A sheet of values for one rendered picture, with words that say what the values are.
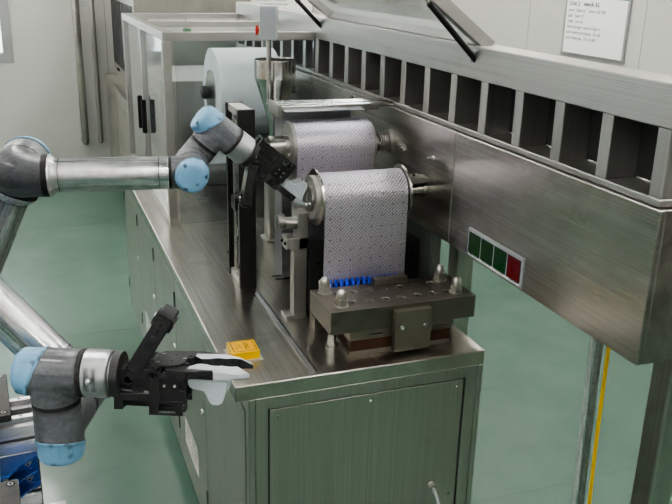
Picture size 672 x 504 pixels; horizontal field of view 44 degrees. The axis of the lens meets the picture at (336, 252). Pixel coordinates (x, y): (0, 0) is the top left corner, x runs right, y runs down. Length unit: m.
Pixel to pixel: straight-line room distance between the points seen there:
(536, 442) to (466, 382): 1.41
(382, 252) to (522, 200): 0.50
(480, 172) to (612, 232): 0.49
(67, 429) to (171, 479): 1.89
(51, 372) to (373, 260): 1.12
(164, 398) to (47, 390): 0.18
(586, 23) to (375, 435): 3.89
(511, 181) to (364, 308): 0.47
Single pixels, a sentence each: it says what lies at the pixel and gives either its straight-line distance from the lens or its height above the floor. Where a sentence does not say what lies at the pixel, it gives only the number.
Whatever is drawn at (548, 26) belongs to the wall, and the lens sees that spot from 5.92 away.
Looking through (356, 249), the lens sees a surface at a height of 1.12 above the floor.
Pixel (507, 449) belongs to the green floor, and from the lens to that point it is 3.49.
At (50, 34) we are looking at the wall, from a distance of 7.51.
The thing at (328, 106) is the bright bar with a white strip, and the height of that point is 1.45.
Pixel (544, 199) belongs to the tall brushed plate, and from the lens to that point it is 1.80.
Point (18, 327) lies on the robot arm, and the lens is 1.47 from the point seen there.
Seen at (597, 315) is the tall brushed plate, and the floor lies 1.19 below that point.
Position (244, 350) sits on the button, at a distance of 2.06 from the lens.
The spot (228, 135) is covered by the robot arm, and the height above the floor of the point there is 1.43.
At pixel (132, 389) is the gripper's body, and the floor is 1.20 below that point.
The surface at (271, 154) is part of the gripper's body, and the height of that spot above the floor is 1.38.
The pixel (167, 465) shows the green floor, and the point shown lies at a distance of 3.33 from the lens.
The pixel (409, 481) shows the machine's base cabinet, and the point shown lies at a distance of 2.27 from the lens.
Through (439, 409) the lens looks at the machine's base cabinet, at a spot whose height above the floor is 0.75.
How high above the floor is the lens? 1.82
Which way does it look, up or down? 19 degrees down
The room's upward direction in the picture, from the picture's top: 1 degrees clockwise
